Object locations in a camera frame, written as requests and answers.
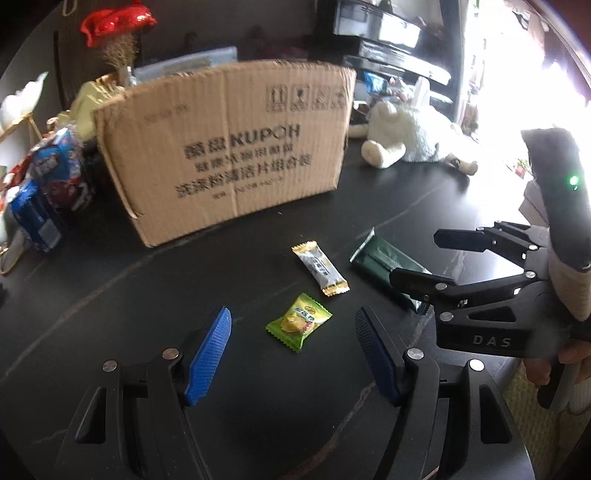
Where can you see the black piano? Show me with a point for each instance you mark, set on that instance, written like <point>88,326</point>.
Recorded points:
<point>403,40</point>

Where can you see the blue snack canister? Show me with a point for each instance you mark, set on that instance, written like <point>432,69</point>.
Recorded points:
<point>57,167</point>

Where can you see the dried flower bouquet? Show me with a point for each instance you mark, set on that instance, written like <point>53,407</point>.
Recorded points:
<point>120,52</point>

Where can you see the red heart balloon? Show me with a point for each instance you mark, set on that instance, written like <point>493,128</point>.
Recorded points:
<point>105,24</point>

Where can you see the dark green snack packet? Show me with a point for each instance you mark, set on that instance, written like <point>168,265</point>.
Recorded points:
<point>376,258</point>

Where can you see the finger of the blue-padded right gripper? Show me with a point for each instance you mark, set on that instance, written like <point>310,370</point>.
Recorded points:
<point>432,289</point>
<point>494,240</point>

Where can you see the upper white shell tray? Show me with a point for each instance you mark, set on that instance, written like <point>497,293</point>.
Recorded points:
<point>19,107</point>

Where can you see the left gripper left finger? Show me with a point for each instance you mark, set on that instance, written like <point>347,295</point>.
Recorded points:
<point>203,354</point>

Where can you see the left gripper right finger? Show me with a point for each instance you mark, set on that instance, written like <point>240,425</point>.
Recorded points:
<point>382,354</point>

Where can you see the green yellow candy packet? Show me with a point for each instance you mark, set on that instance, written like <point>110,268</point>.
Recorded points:
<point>300,321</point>

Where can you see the yellow pyramid tin box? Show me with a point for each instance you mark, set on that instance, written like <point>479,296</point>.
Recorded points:
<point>90,96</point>

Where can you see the clear plastic bag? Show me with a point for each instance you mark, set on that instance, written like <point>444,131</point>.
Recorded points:
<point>185,63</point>

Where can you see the blue soda can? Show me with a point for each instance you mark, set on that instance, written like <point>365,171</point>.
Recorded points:
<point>36,217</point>

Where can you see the silver gold snack bar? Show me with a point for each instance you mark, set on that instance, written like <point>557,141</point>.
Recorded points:
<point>320,266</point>

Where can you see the brown cardboard box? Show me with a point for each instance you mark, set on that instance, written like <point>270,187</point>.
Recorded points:
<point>190,151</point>

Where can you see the white plush toy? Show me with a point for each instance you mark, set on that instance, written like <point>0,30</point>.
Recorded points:
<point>410,129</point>

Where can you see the black camera handle right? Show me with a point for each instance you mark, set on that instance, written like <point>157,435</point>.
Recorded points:
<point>557,169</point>

